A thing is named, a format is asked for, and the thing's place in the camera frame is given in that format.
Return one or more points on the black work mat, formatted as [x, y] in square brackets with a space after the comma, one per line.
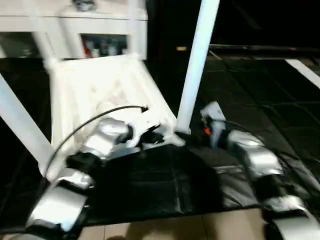
[250, 110]

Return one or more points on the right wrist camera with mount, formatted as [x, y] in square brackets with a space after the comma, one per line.
[212, 115]

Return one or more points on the black flat bar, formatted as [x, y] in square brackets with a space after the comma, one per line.
[265, 49]

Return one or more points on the white plastic table leg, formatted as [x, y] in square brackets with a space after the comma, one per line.
[197, 60]
[22, 120]
[44, 40]
[134, 30]

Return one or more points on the small gold label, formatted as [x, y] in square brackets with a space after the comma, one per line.
[181, 48]

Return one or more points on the white cabinet with glass doors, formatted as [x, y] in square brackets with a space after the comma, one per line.
[20, 22]

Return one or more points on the white board strip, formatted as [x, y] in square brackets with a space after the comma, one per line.
[304, 72]

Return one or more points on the white plastic table top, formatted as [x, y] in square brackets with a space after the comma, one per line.
[100, 85]

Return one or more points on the red bottle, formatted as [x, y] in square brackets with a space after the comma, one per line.
[90, 50]

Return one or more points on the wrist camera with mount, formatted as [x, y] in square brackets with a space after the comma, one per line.
[212, 115]
[142, 125]

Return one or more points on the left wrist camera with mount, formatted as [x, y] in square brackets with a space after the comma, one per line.
[142, 125]

